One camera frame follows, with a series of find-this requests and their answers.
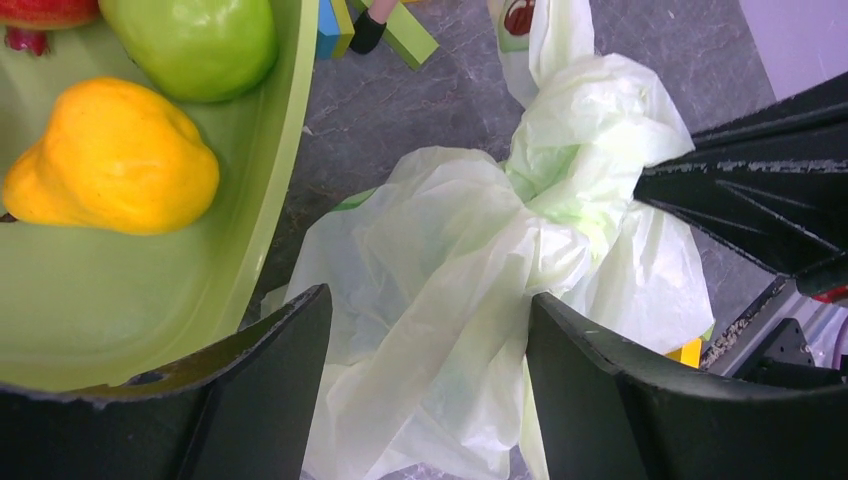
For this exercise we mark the yellow wooden block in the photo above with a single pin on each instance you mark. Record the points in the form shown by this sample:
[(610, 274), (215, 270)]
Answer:
[(689, 354)]

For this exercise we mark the pink tripod stand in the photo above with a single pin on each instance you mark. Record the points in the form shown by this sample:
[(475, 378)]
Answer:
[(370, 26)]

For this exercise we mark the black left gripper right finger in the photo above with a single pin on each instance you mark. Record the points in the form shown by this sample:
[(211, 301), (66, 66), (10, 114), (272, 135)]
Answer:
[(609, 408)]

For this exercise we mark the pale green plastic bag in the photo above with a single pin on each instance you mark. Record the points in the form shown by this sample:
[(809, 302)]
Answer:
[(432, 273)]

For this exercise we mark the green plastic basin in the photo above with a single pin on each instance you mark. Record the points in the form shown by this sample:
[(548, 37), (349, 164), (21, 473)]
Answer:
[(83, 307)]

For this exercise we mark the red fake pomegranate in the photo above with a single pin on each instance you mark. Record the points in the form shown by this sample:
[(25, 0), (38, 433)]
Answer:
[(28, 22)]

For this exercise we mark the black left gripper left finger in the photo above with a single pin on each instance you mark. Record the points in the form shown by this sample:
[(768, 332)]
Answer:
[(240, 408)]

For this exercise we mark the green fake apple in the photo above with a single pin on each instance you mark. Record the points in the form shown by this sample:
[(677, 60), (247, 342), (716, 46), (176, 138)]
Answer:
[(197, 51)]

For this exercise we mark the long green block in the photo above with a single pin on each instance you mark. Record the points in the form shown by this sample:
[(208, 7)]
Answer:
[(407, 37)]

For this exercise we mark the blue green toy block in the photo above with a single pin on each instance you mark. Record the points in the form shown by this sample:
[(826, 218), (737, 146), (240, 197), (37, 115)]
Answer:
[(335, 29)]

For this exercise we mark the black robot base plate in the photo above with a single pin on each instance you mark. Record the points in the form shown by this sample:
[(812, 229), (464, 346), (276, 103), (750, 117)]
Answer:
[(783, 339)]

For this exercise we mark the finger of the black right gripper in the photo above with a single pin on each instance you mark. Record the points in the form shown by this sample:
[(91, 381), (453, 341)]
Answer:
[(772, 186)]

